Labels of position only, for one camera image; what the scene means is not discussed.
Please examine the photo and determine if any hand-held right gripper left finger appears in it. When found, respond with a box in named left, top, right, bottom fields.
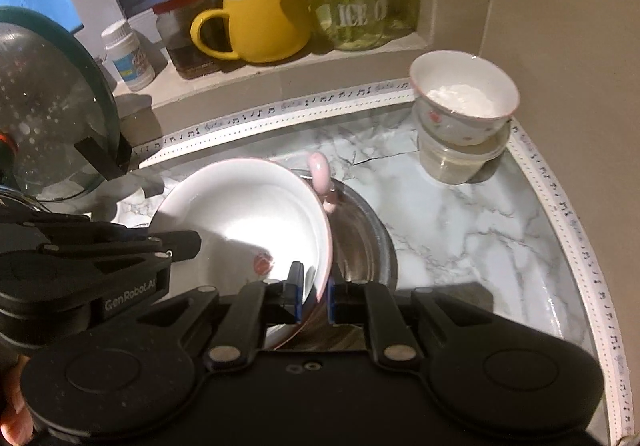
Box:
left=132, top=262, right=306, bottom=369

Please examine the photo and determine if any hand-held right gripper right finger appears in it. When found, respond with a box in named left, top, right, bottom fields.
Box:
left=326, top=276, right=496, bottom=369

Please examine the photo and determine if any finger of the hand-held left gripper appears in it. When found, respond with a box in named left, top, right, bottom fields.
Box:
left=42, top=222, right=202, bottom=277

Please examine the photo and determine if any large steel bowl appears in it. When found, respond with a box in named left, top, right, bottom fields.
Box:
left=265, top=168, right=399, bottom=353

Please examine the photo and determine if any white bowl with pink rim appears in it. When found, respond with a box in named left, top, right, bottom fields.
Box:
left=148, top=157, right=333, bottom=349

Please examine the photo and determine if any pink bowl with steel liner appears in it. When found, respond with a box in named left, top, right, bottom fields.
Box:
left=306, top=151, right=338, bottom=214

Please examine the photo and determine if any person's left hand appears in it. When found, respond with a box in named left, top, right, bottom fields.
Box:
left=0, top=353, right=36, bottom=446

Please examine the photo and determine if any black lid holder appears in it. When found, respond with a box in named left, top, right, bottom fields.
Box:
left=74, top=136, right=133, bottom=179

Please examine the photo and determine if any clear plastic container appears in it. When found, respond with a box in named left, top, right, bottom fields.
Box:
left=417, top=123, right=511, bottom=185

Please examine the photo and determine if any glass pot lid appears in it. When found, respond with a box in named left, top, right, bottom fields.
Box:
left=0, top=6, right=132, bottom=203

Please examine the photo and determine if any white pill bottle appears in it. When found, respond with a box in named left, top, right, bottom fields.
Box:
left=101, top=20, right=156, bottom=92

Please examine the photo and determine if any dark glass jar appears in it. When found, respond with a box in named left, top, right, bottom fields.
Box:
left=152, top=0, right=226, bottom=79

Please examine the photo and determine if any white floral bowl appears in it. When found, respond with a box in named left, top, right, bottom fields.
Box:
left=409, top=50, right=521, bottom=147

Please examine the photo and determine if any yellow mug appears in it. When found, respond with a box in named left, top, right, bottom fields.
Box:
left=190, top=0, right=313, bottom=64

